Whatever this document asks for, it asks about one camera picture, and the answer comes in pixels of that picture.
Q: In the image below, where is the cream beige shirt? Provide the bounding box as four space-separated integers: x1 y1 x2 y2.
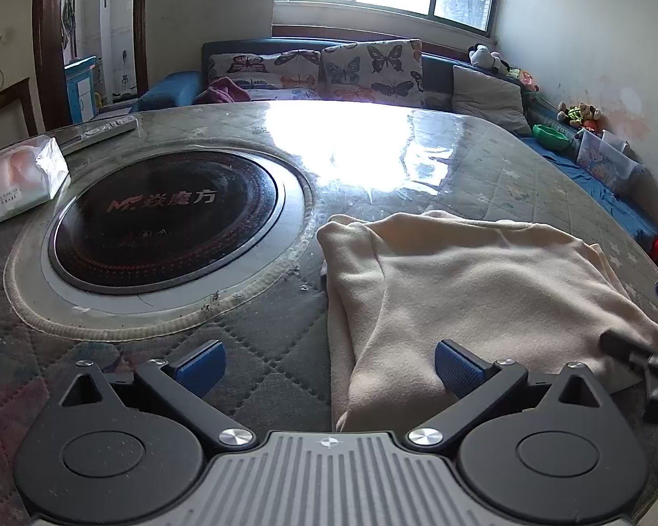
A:
317 211 658 434

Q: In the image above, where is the clear plastic storage box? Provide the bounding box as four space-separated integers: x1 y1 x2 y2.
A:
576 129 643 196

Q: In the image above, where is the black round induction cooktop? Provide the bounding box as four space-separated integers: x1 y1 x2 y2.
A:
47 149 286 296

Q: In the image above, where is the green plastic bowl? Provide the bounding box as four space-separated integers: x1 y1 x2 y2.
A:
533 124 569 152

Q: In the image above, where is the small plush toys pile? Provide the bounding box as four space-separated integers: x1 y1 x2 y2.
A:
558 102 603 133

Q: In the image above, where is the pink white tissue pack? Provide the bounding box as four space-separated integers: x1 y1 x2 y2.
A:
0 134 68 223

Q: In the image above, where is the grey remote control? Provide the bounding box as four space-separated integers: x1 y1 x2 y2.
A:
59 117 139 156

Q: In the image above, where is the grey plain cushion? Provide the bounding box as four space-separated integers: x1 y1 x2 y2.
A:
451 65 531 137

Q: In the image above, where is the magenta cloth on sofa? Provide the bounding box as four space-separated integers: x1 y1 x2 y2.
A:
195 77 252 105

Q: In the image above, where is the black white plush toy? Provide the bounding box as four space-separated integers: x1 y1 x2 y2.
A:
468 44 510 75

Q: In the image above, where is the dark wooden cabinet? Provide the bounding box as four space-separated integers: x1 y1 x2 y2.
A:
0 78 38 151

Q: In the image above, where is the blue small cabinet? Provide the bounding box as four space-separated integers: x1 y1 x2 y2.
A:
64 55 97 124

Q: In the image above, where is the right butterfly print cushion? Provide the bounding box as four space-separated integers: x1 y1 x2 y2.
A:
321 39 424 108

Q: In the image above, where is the butterfly print cushion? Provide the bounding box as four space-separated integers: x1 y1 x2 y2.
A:
321 39 424 108
207 49 321 101

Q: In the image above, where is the left butterfly print cushion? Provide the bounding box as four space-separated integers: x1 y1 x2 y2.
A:
207 49 321 101

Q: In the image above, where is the dark wooden door frame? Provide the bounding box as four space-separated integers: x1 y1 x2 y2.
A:
33 0 148 129

